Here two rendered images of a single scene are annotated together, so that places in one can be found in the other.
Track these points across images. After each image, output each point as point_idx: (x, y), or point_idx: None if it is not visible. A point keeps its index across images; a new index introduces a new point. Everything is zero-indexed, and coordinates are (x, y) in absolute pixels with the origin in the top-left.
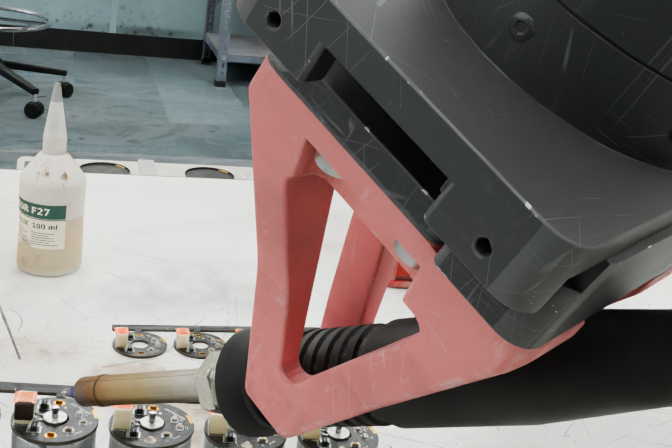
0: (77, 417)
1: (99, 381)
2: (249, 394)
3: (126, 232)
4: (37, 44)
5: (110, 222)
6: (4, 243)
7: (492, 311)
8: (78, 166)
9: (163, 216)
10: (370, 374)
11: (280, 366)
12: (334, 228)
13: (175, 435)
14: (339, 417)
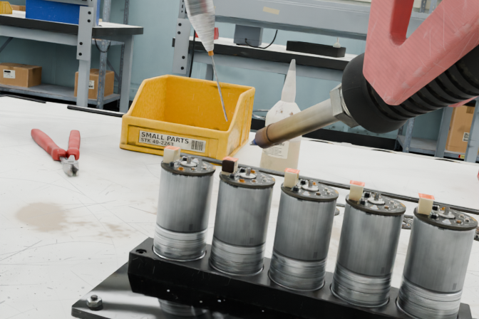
0: (261, 179)
1: (271, 124)
2: (365, 75)
3: (326, 165)
4: (304, 135)
5: (318, 160)
6: (255, 159)
7: None
8: (300, 111)
9: (351, 161)
10: None
11: (389, 35)
12: (462, 181)
13: (324, 195)
14: (434, 57)
